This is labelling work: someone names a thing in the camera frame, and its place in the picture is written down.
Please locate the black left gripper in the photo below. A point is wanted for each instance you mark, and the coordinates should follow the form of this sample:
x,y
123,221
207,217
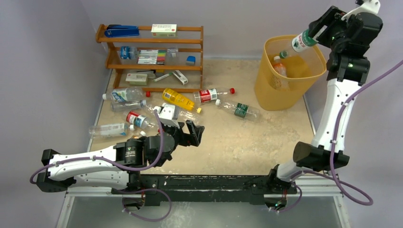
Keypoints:
x,y
193,138

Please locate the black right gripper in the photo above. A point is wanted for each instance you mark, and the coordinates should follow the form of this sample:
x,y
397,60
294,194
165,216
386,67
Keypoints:
x,y
323,24

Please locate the clear unlabeled plastic bottle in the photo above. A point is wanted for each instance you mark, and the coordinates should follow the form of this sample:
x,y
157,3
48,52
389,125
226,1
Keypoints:
x,y
186,115

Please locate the clear bottle red white label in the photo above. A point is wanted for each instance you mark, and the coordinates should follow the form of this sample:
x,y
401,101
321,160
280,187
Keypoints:
x,y
207,95

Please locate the yellow plastic bottle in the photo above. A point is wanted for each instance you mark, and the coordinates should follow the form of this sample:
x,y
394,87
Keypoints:
x,y
180,100

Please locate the clear bottle green Cestbon label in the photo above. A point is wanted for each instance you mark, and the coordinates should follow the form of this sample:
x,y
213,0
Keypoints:
x,y
240,110

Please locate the clear bottle red label red cap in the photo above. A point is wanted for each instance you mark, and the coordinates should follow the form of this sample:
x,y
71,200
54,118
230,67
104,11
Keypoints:
x,y
140,120

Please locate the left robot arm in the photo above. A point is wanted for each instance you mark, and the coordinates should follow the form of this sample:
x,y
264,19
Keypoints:
x,y
116,166

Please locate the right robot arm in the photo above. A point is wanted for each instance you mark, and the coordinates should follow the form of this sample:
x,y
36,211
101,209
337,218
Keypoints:
x,y
348,35

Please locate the green cap bottle in bin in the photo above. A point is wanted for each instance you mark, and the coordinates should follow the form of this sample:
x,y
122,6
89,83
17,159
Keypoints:
x,y
297,45

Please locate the orange tea bottle in bin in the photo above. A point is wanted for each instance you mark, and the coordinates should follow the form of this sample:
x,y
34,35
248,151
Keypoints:
x,y
278,66

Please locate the yellow mesh waste bin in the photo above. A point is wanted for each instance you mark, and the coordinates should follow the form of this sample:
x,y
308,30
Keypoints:
x,y
275,92

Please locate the white stapler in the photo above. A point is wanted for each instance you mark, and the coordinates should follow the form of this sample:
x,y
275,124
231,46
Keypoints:
x,y
180,76

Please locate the white marker pen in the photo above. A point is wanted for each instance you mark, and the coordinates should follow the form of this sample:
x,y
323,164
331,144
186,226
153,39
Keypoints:
x,y
162,77

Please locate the blue white eraser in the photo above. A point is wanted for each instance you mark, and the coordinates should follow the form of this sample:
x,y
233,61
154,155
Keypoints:
x,y
190,60

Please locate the clear bottle blue white label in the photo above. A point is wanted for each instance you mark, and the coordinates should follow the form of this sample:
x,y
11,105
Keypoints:
x,y
129,94

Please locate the wooden shelf rack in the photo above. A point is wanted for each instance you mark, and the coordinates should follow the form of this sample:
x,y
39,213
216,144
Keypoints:
x,y
176,59

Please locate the small clear container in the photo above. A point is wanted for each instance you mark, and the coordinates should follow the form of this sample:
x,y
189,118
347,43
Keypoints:
x,y
172,52

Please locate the clear crumpled bottle white cap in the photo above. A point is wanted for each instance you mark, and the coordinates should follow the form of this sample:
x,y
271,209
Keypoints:
x,y
126,106

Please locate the set of colored markers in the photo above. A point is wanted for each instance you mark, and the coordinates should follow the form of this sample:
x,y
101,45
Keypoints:
x,y
152,57

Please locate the blue stapler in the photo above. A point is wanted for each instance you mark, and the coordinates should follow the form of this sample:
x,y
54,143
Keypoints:
x,y
115,31

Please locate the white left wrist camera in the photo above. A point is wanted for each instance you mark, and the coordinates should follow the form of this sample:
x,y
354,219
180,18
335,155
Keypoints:
x,y
168,115

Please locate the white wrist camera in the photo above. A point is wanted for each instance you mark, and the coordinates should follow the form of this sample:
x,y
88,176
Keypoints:
x,y
168,115
368,6

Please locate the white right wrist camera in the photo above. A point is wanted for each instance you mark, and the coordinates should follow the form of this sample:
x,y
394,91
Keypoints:
x,y
368,6

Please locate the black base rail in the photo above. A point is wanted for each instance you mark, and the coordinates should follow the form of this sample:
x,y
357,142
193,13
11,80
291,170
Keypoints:
x,y
252,189

